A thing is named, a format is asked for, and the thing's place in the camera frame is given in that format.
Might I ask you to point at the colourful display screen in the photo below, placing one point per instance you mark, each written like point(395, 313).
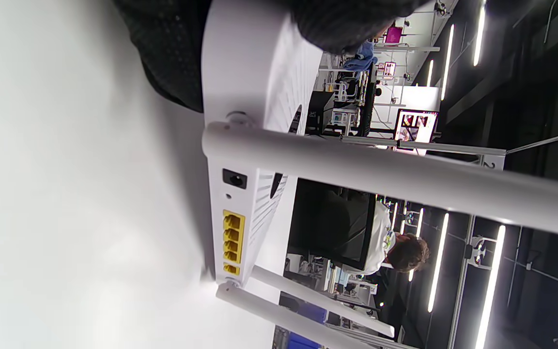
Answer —
point(417, 123)

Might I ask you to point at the white router with antennas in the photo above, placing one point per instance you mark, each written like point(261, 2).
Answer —
point(255, 72)

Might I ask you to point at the black mesh office chair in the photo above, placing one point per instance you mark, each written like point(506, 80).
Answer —
point(327, 223)

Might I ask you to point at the person's left hand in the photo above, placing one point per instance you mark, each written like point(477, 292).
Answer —
point(162, 39)

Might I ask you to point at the blue cloth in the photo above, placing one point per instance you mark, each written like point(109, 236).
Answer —
point(361, 58)

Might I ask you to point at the row of ceiling light strips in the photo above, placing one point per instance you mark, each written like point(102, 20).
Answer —
point(478, 39)

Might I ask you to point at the grey metal desk post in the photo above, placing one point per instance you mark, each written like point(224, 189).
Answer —
point(453, 149)

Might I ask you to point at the blue plastic crate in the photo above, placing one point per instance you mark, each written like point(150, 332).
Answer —
point(303, 343)

